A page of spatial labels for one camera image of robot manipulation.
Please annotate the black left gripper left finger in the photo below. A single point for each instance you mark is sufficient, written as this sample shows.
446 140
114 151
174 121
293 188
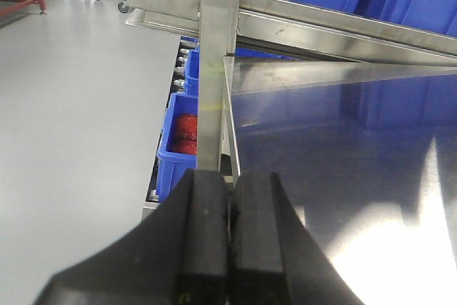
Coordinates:
176 255

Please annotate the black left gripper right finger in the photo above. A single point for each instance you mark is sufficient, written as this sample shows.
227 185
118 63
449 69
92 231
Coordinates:
274 259

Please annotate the small blue bin behind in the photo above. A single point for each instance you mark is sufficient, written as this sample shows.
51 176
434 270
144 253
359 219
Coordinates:
191 73

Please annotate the stainless steel flow rack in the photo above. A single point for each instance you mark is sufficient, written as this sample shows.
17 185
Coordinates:
347 111

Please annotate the small blue bin red parts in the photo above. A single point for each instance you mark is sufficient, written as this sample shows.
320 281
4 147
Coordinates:
178 147

